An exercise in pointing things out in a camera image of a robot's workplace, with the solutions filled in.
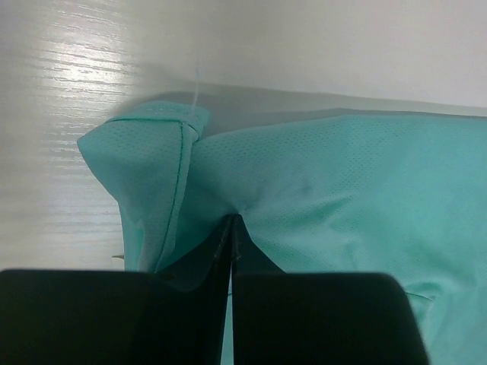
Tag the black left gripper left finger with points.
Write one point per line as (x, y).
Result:
(175, 316)

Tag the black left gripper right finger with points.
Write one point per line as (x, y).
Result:
(317, 318)

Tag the teal t shirt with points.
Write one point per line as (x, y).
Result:
(403, 194)

